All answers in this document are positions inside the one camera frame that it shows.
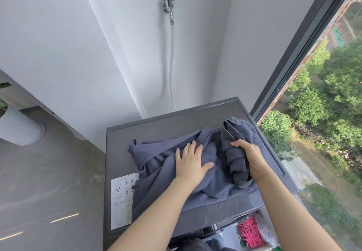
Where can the person's left little finger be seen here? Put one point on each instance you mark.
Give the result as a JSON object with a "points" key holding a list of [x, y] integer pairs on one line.
{"points": [[178, 155]]}

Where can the dark window frame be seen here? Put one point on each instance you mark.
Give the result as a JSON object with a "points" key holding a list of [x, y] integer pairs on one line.
{"points": [[299, 50]]}

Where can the grey-blue sweatshirt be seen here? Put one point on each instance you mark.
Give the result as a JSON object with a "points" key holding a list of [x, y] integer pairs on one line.
{"points": [[169, 183]]}

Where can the person's right hand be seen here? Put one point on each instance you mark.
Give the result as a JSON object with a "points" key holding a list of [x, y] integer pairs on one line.
{"points": [[254, 159]]}

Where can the bundle of pink clothes pegs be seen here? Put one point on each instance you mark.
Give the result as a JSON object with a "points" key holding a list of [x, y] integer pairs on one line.
{"points": [[250, 232]]}

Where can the green trees outside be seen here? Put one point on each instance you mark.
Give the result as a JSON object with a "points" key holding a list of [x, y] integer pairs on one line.
{"points": [[331, 98]]}

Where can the person's right thumb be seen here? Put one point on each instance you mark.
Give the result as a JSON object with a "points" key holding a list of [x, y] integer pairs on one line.
{"points": [[238, 144]]}

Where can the dark blue clothing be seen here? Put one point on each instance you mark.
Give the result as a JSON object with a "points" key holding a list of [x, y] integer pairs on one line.
{"points": [[216, 243]]}

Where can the person's left hand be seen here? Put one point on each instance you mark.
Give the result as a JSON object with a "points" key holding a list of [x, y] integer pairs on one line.
{"points": [[191, 167]]}

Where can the white instruction sticker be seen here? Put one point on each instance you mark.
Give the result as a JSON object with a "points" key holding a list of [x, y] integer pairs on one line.
{"points": [[122, 200]]}

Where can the white ribbed plant pot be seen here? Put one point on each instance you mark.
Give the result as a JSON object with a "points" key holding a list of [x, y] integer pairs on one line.
{"points": [[17, 129]]}

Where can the person's left forearm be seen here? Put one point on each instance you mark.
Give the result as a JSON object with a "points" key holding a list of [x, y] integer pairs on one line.
{"points": [[158, 219]]}

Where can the clear plastic bag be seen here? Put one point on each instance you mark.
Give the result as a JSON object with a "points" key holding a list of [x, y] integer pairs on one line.
{"points": [[268, 238]]}

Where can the person's right forearm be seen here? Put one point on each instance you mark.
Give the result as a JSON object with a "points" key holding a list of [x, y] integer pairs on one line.
{"points": [[291, 214]]}

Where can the grey washing machine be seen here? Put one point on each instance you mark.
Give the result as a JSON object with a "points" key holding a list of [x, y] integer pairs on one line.
{"points": [[158, 130]]}

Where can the chrome wall faucet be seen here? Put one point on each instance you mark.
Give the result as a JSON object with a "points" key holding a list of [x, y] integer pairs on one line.
{"points": [[169, 3]]}

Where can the person's left thumb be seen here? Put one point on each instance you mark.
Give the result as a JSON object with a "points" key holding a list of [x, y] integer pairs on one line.
{"points": [[208, 166]]}

